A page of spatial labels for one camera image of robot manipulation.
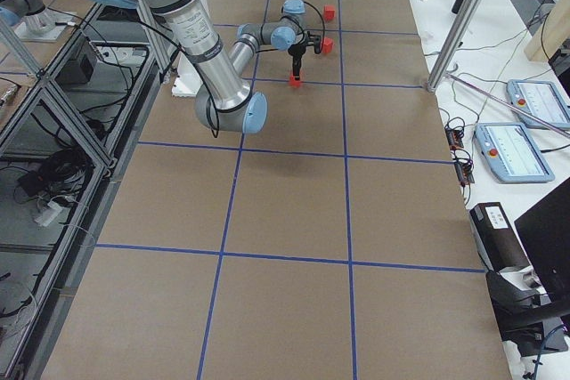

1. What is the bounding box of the teach pendant tablet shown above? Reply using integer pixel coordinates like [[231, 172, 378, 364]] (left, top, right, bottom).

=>
[[507, 79, 569, 131], [474, 122, 555, 183]]

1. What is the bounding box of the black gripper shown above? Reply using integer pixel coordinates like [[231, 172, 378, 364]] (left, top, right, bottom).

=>
[[288, 31, 322, 76]]

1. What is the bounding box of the near teach pendant tablet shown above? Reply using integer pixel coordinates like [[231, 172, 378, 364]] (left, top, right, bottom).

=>
[[474, 122, 555, 183]]

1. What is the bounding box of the far teach pendant tablet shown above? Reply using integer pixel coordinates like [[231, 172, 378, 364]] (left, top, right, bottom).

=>
[[507, 79, 569, 131]]

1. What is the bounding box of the black box with label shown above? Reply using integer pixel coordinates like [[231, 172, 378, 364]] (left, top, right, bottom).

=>
[[469, 202, 530, 272]]

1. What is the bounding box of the white pedestal column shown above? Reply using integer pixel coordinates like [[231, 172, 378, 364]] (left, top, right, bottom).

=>
[[172, 53, 202, 98]]

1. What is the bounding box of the red block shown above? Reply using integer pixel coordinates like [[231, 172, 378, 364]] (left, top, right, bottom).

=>
[[289, 74, 303, 88], [322, 4, 336, 22], [321, 36, 334, 55]]

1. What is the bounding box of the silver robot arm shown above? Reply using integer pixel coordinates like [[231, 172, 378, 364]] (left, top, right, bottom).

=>
[[93, 0, 332, 134], [1, 0, 74, 42]]

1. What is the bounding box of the black monitor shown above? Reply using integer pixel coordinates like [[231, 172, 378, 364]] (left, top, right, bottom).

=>
[[515, 179, 569, 300]]

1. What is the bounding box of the aluminium frame post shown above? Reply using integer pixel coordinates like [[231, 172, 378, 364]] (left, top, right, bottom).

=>
[[426, 0, 482, 93]]

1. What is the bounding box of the metal rod with hook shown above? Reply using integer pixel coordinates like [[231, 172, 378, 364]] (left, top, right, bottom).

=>
[[444, 72, 570, 139]]

